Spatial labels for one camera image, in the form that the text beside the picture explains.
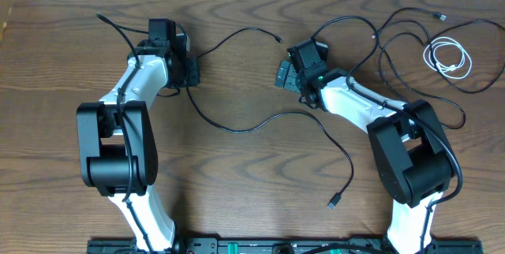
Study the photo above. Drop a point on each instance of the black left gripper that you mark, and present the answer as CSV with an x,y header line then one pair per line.
x,y
193,77

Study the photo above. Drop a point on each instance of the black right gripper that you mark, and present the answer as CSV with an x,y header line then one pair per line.
x,y
289,82

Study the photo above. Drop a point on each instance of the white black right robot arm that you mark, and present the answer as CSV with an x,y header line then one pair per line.
x,y
413,158

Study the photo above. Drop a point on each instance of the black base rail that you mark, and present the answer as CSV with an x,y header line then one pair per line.
x,y
213,245

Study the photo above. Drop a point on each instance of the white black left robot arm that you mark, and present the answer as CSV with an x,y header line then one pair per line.
x,y
118,154

